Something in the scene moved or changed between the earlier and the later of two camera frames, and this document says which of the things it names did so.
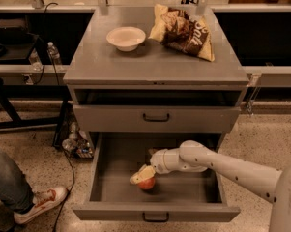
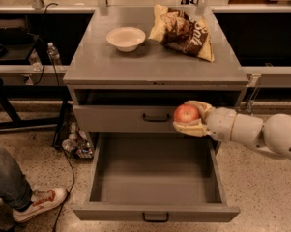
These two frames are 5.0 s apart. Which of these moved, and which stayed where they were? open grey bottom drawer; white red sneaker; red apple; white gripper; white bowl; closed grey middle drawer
Moved: red apple; white gripper
Stayed: open grey bottom drawer; closed grey middle drawer; white red sneaker; white bowl
